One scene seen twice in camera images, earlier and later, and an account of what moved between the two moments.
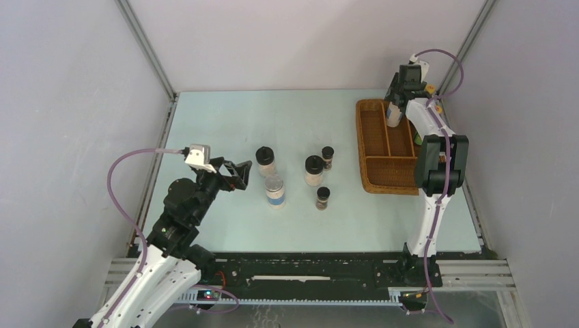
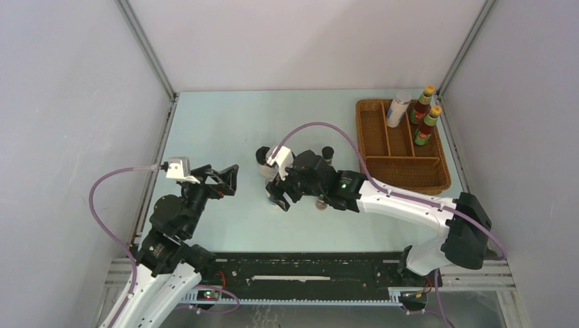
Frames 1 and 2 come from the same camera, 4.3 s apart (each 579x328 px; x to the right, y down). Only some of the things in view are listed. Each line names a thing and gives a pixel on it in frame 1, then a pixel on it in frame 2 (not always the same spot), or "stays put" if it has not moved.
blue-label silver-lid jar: [393, 115] stays put
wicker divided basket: [388, 155] stays put
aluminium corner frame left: [154, 58] stays put
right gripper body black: [393, 89] -> [298, 188]
